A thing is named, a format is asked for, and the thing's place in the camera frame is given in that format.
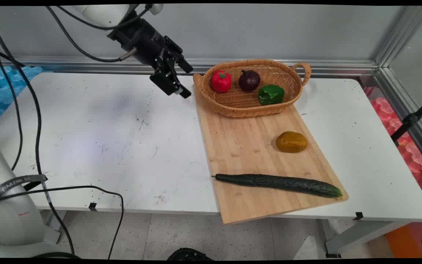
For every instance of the grey table leg with foot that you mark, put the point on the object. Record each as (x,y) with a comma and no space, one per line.
(357,234)

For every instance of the round black object on floor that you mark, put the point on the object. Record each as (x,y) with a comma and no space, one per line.
(189,254)

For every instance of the dark purple toy onion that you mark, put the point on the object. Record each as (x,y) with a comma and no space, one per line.
(249,80)

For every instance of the blue foam mat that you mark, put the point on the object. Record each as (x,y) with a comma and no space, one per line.
(6,91)

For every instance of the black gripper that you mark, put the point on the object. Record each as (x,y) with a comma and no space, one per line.
(143,40)

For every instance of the long green cucumber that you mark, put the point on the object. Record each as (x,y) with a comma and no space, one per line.
(280,182)

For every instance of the horizontal aluminium frame rail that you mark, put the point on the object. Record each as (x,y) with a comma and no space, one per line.
(269,66)

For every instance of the upright aluminium frame post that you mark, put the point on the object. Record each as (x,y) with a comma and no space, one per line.
(401,33)

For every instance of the black tripod stand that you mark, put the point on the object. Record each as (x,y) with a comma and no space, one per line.
(410,120)

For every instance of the yellow-brown toy potato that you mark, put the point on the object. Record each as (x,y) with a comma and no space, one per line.
(291,142)

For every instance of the orange floor mat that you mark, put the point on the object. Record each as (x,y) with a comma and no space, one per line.
(401,242)

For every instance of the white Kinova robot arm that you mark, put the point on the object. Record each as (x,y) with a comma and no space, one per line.
(9,220)

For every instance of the green toy bell pepper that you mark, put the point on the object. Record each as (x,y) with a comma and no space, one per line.
(271,94)

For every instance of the bamboo cutting board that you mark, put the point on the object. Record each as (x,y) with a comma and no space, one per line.
(255,146)

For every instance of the red foam mat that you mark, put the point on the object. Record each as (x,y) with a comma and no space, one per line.
(412,154)

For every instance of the red toy bell pepper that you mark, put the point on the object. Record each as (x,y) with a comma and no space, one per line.
(221,81)

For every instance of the black table edge clip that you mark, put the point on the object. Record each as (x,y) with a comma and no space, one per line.
(92,206)
(358,216)

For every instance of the sloping aluminium frame rail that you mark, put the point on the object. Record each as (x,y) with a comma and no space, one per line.
(405,106)

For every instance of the grey table leg plain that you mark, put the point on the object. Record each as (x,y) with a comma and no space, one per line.
(55,227)

